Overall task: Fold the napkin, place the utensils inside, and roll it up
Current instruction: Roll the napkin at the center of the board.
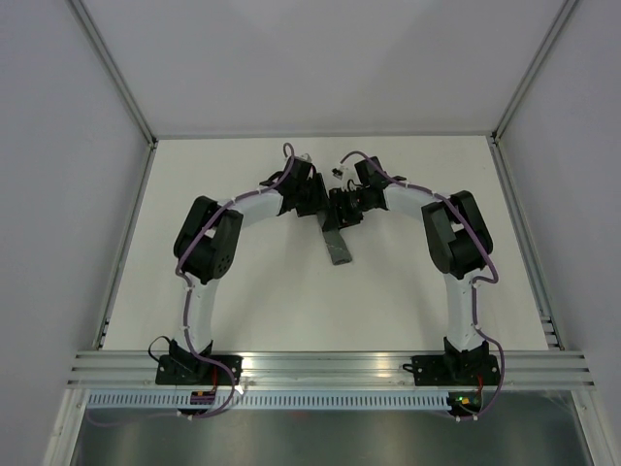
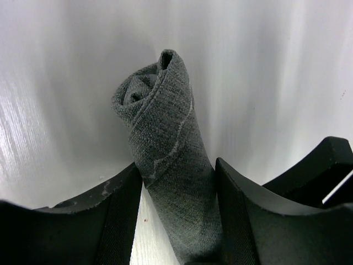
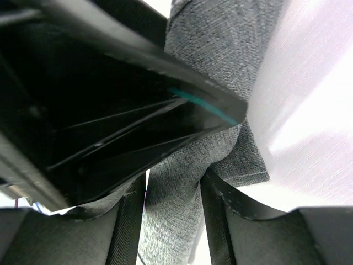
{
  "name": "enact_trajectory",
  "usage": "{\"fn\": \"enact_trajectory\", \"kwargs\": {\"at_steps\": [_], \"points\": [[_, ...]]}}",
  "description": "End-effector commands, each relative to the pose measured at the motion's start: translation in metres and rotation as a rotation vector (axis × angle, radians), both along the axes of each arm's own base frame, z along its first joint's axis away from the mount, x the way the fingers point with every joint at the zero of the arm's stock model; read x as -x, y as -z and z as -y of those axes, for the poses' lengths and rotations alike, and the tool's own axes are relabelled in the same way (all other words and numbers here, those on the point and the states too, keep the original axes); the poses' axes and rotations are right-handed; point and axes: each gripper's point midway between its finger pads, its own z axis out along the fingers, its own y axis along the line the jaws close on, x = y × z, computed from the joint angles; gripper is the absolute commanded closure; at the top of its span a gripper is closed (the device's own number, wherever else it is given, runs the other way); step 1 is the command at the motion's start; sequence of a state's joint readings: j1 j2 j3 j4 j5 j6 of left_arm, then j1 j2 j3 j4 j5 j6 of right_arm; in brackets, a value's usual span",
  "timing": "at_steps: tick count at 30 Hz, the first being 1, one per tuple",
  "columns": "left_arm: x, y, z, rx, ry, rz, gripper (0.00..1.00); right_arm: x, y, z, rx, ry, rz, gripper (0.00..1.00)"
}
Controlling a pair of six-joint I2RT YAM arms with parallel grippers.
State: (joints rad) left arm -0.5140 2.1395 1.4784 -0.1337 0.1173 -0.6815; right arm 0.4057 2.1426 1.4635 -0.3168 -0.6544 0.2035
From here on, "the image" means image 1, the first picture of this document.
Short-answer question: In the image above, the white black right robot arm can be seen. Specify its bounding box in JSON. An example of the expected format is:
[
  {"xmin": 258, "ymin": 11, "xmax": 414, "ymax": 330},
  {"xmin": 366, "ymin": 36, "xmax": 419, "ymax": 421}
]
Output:
[{"xmin": 329, "ymin": 156, "xmax": 501, "ymax": 386}]

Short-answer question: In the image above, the aluminium frame post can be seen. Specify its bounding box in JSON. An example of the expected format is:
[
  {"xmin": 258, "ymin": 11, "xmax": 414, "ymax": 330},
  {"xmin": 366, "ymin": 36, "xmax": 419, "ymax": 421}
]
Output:
[
  {"xmin": 490, "ymin": 0, "xmax": 581, "ymax": 145},
  {"xmin": 66, "ymin": 0, "xmax": 157, "ymax": 148}
]

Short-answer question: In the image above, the aluminium frame post left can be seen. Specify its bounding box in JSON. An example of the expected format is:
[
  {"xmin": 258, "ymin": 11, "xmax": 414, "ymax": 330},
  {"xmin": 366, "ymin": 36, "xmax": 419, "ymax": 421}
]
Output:
[{"xmin": 66, "ymin": 0, "xmax": 157, "ymax": 148}]

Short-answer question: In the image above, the grey cloth napkin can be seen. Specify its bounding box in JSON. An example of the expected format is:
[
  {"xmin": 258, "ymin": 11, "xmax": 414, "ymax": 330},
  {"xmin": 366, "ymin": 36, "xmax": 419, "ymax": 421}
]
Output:
[{"xmin": 316, "ymin": 211, "xmax": 352, "ymax": 266}]

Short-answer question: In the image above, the aluminium frame post right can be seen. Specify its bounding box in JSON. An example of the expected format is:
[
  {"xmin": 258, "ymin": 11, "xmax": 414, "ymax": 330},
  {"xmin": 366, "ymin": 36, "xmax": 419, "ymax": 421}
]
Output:
[{"xmin": 490, "ymin": 0, "xmax": 581, "ymax": 145}]

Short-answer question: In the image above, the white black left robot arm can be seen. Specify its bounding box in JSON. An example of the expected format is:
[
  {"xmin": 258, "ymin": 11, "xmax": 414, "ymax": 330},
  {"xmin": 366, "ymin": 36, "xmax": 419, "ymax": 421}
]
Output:
[{"xmin": 158, "ymin": 155, "xmax": 324, "ymax": 384}]

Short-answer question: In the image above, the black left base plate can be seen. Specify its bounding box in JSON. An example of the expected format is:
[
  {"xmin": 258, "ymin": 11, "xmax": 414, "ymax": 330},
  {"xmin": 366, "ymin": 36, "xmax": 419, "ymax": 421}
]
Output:
[{"xmin": 155, "ymin": 354, "xmax": 243, "ymax": 386}]

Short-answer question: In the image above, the white slotted cable duct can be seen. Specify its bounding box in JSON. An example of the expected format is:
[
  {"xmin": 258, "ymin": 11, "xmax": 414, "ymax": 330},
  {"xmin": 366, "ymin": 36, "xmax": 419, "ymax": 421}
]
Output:
[{"xmin": 87, "ymin": 390, "xmax": 449, "ymax": 411}]

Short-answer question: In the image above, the aluminium right side rail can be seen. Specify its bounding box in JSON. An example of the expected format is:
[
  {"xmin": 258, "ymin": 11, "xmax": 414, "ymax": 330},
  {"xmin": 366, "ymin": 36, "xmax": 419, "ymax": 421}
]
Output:
[{"xmin": 487, "ymin": 136, "xmax": 566, "ymax": 350}]

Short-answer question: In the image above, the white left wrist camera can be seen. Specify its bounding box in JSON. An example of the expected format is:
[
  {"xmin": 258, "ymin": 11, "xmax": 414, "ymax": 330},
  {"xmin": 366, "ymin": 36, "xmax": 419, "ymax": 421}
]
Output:
[{"xmin": 296, "ymin": 153, "xmax": 312, "ymax": 164}]

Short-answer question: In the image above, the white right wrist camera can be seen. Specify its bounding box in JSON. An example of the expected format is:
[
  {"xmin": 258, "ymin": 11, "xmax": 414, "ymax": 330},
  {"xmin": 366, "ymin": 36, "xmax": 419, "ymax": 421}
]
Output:
[{"xmin": 332, "ymin": 165, "xmax": 355, "ymax": 187}]

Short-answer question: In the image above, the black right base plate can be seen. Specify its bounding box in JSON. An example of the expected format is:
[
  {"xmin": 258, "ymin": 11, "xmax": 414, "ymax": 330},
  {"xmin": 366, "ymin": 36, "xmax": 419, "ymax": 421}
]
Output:
[{"xmin": 402, "ymin": 354, "xmax": 501, "ymax": 386}]

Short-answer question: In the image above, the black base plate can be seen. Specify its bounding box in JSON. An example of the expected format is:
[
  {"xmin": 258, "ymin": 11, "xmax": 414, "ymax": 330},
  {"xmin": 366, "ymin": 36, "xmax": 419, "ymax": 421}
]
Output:
[
  {"xmin": 155, "ymin": 354, "xmax": 243, "ymax": 386},
  {"xmin": 402, "ymin": 354, "xmax": 501, "ymax": 386}
]

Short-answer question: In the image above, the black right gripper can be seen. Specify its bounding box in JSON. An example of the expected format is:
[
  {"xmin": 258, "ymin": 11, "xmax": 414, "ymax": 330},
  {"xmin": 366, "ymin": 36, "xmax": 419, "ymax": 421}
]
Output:
[{"xmin": 322, "ymin": 187, "xmax": 372, "ymax": 232}]

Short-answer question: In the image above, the aluminium front rail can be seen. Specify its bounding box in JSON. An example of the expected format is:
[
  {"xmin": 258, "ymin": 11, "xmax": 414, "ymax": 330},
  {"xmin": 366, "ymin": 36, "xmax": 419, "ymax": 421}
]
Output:
[{"xmin": 65, "ymin": 350, "xmax": 595, "ymax": 391}]

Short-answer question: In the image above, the aluminium rail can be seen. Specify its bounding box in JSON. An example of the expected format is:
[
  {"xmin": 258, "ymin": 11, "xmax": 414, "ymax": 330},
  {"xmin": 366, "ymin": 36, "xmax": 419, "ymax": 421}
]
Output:
[
  {"xmin": 65, "ymin": 350, "xmax": 595, "ymax": 391},
  {"xmin": 90, "ymin": 140, "xmax": 158, "ymax": 350},
  {"xmin": 487, "ymin": 136, "xmax": 566, "ymax": 350}
]

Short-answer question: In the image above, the aluminium left side rail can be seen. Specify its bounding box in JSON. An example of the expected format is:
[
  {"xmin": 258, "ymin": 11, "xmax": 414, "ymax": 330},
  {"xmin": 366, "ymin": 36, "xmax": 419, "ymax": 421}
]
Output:
[{"xmin": 90, "ymin": 140, "xmax": 158, "ymax": 350}]

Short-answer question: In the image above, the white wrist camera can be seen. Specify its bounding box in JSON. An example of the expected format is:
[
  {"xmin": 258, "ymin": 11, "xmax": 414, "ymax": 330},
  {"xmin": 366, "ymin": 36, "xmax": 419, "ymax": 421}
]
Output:
[
  {"xmin": 296, "ymin": 153, "xmax": 312, "ymax": 164},
  {"xmin": 332, "ymin": 165, "xmax": 355, "ymax": 187}
]

